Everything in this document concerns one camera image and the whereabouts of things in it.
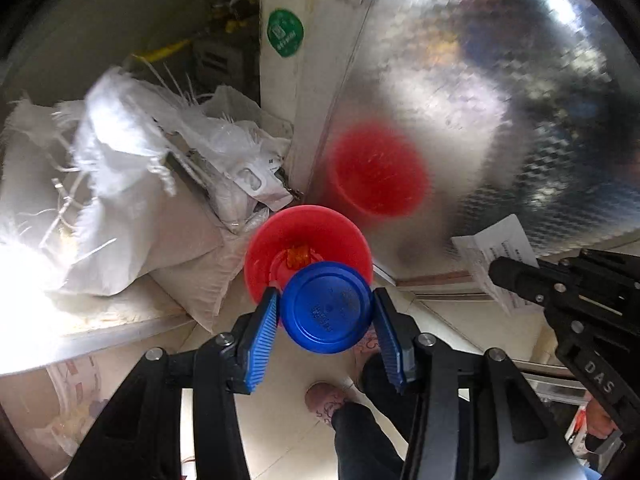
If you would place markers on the person's right hand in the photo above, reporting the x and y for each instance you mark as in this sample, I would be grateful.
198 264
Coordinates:
602 417

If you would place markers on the person's black trouser leg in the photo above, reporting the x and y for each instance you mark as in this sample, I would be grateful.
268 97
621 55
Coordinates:
370 440

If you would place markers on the red plastic bucket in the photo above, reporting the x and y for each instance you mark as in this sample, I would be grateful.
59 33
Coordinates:
310 230

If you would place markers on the large white woven sack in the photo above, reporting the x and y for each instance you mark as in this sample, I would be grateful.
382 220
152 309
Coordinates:
125 200

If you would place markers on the blue plastic lid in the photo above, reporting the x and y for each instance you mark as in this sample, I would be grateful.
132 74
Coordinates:
325 305

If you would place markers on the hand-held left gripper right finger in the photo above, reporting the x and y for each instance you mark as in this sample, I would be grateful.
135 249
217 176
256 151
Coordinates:
387 342

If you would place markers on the person's pink patterned shoe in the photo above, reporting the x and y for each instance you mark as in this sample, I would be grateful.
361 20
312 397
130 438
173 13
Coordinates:
365 355
325 400

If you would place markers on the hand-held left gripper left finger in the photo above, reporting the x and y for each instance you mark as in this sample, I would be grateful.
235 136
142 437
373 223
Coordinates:
260 342

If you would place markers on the white printed paper sheet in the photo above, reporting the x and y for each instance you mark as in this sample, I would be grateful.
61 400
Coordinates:
492 245

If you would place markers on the small white woven sack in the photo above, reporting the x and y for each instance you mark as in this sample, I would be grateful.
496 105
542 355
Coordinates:
200 280

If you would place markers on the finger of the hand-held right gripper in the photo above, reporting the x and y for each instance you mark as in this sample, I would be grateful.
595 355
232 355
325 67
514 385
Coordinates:
610 275
515 277

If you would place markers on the green round sticker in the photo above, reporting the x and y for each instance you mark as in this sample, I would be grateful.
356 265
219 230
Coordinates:
285 32

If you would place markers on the crumpled clear plastic bags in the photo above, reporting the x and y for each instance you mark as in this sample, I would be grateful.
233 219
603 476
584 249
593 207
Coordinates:
235 140

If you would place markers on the orange wrapper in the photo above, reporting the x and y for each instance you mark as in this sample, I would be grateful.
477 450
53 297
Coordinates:
298 256

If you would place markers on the embossed steel cabinet door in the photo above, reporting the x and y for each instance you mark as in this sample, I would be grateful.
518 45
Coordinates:
490 110

